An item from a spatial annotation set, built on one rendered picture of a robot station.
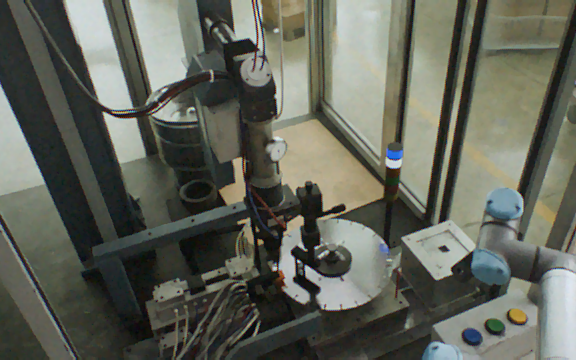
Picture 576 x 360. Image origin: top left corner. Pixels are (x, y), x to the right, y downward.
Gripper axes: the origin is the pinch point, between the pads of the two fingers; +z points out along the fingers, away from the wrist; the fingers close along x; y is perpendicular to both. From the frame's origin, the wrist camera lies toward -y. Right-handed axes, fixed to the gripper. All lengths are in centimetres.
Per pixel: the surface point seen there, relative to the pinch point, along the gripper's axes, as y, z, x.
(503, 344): -3.7, 6.4, -14.2
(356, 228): -22.5, 0.6, 30.8
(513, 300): 5.5, 7.4, -5.2
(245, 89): -38, -66, 27
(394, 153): -4.8, -14.8, 38.5
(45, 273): -119, 4, 67
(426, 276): -10.4, 9.3, 11.9
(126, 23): -63, -31, 129
